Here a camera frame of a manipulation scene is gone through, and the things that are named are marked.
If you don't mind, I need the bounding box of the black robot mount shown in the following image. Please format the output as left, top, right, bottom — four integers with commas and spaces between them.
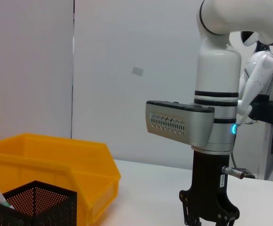
248, 94, 273, 125

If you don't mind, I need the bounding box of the black mesh pen holder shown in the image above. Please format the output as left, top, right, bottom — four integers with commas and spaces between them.
0, 180, 78, 226

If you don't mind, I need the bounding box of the grey wall sticker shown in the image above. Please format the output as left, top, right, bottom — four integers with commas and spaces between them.
132, 66, 145, 77

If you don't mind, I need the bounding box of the right wrist cable with plug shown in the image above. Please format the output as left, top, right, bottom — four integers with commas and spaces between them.
221, 141, 255, 180

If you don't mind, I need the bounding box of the yellow plastic bin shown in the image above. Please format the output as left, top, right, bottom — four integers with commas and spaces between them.
0, 133, 122, 226

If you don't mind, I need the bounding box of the white humanoid robot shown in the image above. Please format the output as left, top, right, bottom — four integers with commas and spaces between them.
236, 30, 273, 126

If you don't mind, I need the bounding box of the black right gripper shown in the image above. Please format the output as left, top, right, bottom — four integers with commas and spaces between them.
179, 150, 241, 226

